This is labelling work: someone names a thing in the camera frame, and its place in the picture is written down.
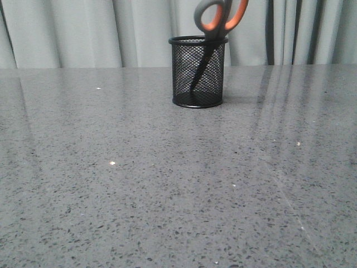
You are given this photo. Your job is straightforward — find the grey orange handled scissors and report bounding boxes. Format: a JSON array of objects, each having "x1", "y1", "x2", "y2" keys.
[{"x1": 190, "y1": 0, "x2": 249, "y2": 93}]

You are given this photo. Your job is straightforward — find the black mesh pen bucket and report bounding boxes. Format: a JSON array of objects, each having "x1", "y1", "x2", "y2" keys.
[{"x1": 168, "y1": 36, "x2": 228, "y2": 108}]

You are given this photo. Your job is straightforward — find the light grey curtain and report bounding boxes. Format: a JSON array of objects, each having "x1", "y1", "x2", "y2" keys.
[{"x1": 1, "y1": 1, "x2": 356, "y2": 69}]

